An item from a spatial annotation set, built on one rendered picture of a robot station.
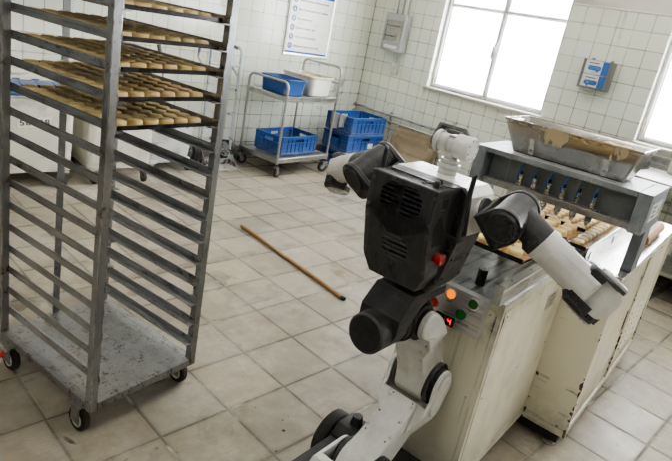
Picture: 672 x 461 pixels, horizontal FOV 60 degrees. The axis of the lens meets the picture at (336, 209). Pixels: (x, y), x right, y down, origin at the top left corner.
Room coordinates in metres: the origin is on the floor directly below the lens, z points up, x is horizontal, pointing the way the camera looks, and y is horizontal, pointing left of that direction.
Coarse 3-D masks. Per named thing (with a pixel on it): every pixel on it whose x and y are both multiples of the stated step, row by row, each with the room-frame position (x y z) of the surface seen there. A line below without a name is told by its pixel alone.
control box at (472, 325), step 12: (456, 288) 1.70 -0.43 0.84; (444, 300) 1.72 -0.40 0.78; (456, 300) 1.70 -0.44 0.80; (468, 300) 1.67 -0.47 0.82; (480, 300) 1.65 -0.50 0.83; (444, 312) 1.71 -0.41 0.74; (468, 312) 1.67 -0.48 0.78; (480, 312) 1.65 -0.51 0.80; (456, 324) 1.68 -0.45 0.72; (468, 324) 1.66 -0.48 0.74; (480, 324) 1.64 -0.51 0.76; (468, 336) 1.66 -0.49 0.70
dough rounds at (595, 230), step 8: (544, 208) 2.63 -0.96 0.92; (552, 208) 2.67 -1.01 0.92; (552, 216) 2.51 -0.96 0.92; (560, 216) 2.54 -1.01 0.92; (576, 216) 2.60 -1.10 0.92; (584, 216) 2.64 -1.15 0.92; (576, 224) 2.45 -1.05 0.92; (592, 224) 2.56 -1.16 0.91; (600, 224) 2.54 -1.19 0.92; (608, 224) 2.57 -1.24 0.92; (592, 232) 2.37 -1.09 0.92; (600, 232) 2.43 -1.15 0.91; (608, 232) 2.50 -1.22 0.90; (576, 240) 2.21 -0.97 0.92; (584, 240) 2.24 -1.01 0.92; (592, 240) 2.32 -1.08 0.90
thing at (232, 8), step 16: (224, 32) 2.06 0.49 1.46; (224, 64) 2.05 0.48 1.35; (224, 80) 2.05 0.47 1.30; (224, 96) 2.05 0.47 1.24; (224, 112) 2.06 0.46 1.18; (208, 160) 2.06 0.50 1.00; (208, 208) 2.05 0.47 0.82; (208, 224) 2.05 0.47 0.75; (208, 240) 2.06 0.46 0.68; (192, 336) 2.04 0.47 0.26; (192, 352) 2.05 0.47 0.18
